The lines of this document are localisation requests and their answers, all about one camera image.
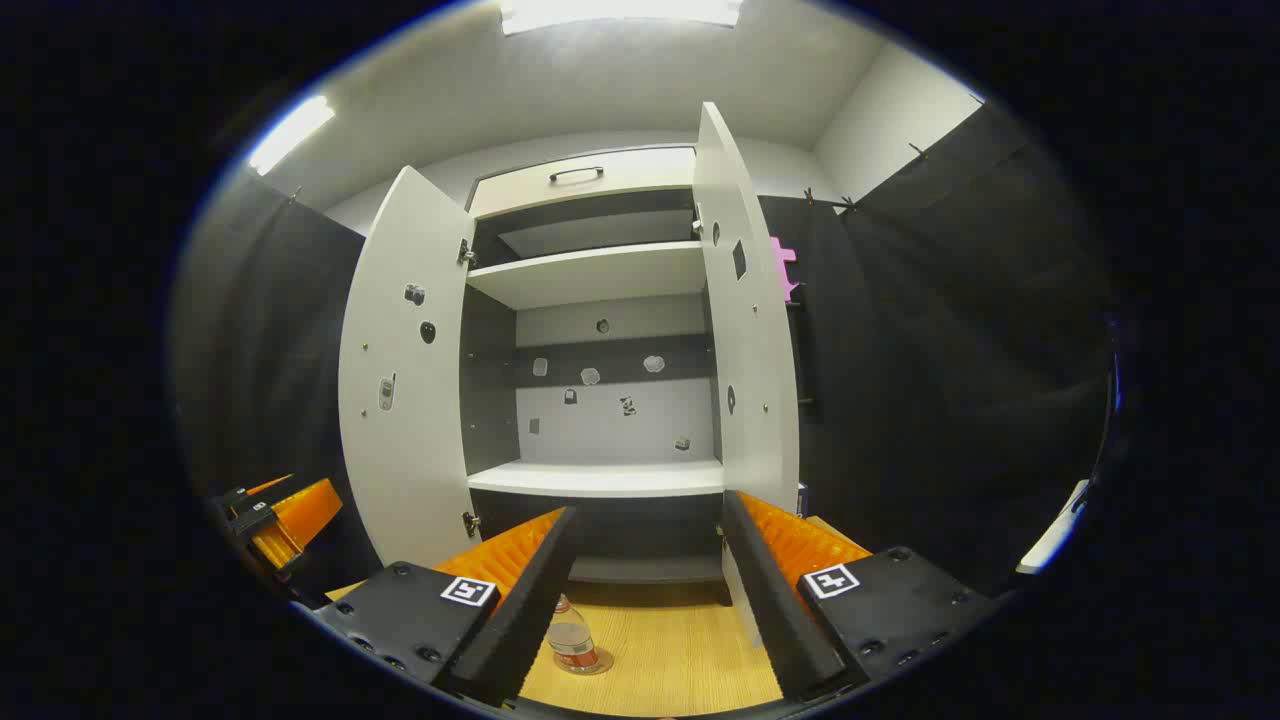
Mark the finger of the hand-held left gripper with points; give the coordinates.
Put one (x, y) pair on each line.
(305, 515)
(240, 495)

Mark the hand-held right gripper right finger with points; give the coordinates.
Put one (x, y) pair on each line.
(775, 610)

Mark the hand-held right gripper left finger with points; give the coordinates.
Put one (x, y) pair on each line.
(530, 610)

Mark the clear plastic bottle red label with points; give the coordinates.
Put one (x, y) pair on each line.
(572, 640)

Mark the white cabinet door cat sticker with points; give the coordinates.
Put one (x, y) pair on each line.
(750, 350)

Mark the metal door hinge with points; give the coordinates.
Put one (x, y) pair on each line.
(465, 252)
(470, 523)

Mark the white cabinet shelf board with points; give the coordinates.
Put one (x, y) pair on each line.
(600, 478)
(590, 272)

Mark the white and grey cabinet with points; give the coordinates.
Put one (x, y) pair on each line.
(600, 420)

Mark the black backdrop cloth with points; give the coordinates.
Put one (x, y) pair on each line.
(950, 350)

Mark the ceiling light panel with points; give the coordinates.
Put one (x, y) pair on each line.
(620, 12)
(292, 132)

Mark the white cabinet top panel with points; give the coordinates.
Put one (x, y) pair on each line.
(640, 178)

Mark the white cabinet door camera sticker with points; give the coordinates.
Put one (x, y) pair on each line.
(410, 450)

